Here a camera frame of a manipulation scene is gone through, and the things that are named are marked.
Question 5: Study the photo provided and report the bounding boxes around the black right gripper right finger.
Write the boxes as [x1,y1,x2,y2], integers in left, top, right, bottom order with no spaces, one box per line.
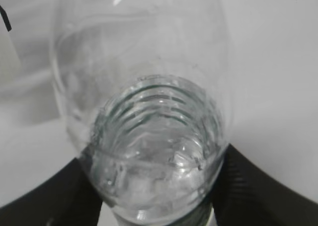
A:
[212,146,318,226]

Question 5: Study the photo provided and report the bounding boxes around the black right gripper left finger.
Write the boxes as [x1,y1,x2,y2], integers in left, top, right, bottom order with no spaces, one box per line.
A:
[0,148,102,226]

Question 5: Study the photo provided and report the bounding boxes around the clear water bottle green label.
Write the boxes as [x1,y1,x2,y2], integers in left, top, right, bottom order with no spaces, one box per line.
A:
[50,0,233,226]

